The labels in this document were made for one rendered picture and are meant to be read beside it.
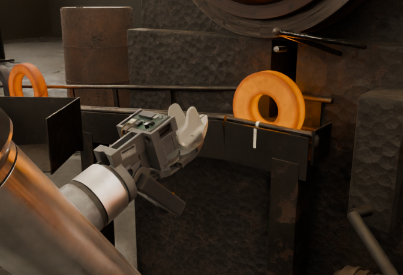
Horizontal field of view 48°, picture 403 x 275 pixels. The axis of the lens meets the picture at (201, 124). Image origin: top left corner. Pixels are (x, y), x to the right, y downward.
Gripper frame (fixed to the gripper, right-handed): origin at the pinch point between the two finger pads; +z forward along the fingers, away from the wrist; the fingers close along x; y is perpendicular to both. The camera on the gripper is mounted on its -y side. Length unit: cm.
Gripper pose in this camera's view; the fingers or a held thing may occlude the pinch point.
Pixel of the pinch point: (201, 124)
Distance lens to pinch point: 75.2
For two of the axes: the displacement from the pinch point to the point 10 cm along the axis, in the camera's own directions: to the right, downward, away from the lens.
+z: 5.9, -5.0, 6.3
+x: -7.8, -1.7, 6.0
